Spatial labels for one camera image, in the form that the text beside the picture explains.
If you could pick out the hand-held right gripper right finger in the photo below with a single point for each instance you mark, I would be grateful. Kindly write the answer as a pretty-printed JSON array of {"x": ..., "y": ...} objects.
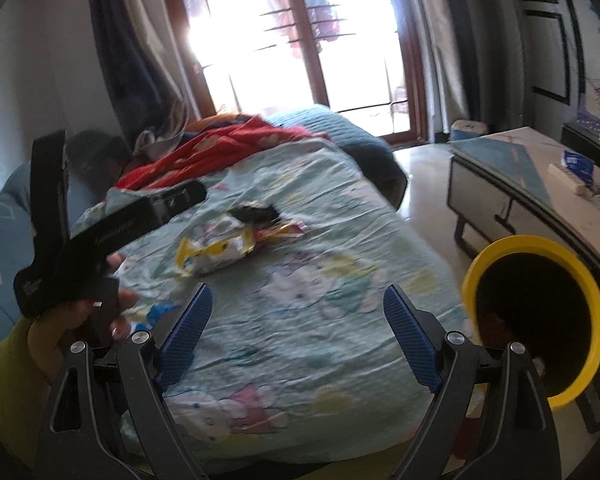
[{"x": 410, "y": 345}]

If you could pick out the red and yellow candy wrapper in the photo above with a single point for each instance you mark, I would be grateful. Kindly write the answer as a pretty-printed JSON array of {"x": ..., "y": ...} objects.
[{"x": 280, "y": 231}]

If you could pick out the black snack wrapper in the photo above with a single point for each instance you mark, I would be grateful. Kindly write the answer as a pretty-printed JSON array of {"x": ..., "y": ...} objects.
[{"x": 257, "y": 214}]

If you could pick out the dark television cabinet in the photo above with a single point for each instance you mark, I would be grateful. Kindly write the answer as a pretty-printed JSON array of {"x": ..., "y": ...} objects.
[{"x": 580, "y": 135}]

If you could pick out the grey curtain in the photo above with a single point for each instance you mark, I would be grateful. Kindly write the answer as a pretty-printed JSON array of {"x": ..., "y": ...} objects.
[{"x": 445, "y": 50}]

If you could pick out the blue tissue pack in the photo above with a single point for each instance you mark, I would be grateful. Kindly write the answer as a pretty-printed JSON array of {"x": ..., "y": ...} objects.
[{"x": 577, "y": 165}]

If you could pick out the orange pillow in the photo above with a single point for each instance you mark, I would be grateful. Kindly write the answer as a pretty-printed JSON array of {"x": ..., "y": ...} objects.
[{"x": 220, "y": 121}]

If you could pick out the grey crumpled cloth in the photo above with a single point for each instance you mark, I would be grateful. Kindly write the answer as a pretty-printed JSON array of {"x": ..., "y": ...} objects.
[{"x": 152, "y": 142}]

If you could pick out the cartoon cat printed bed sheet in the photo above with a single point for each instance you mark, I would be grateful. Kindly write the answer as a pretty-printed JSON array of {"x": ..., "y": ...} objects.
[{"x": 305, "y": 285}]

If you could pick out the brown framed glass door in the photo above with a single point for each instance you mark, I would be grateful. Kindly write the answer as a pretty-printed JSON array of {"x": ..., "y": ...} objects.
[{"x": 300, "y": 35}]

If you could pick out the white and yellow snack packet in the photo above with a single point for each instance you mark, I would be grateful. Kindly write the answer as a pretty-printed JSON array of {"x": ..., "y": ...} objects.
[{"x": 215, "y": 247}]

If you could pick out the yellow-rimmed black trash bin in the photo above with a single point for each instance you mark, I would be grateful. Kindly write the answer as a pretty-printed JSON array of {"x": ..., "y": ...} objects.
[{"x": 530, "y": 310}]

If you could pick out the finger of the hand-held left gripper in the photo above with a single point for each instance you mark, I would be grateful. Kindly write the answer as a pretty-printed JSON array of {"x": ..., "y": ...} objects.
[{"x": 50, "y": 185}]

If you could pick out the blue quilted bedspread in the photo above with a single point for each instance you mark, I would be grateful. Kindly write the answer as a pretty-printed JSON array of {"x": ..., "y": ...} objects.
[{"x": 340, "y": 132}]

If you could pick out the red floral blanket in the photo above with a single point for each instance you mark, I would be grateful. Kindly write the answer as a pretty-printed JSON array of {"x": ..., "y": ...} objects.
[{"x": 220, "y": 152}]

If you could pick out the person's left forearm yellow sleeve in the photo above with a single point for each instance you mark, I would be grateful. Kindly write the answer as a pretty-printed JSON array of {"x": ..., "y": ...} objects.
[{"x": 5, "y": 400}]

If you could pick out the dark grey cloth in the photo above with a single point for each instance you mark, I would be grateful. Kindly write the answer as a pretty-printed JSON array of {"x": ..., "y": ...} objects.
[{"x": 97, "y": 157}]

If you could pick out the dark blue and beige curtain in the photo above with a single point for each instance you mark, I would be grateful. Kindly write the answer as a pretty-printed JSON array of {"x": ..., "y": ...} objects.
[{"x": 140, "y": 50}]

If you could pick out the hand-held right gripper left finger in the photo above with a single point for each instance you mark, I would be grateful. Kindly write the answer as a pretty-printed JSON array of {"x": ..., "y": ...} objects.
[{"x": 185, "y": 330}]

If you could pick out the person's left hand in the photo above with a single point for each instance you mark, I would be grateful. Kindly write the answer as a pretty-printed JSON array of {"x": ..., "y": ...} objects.
[{"x": 60, "y": 330}]

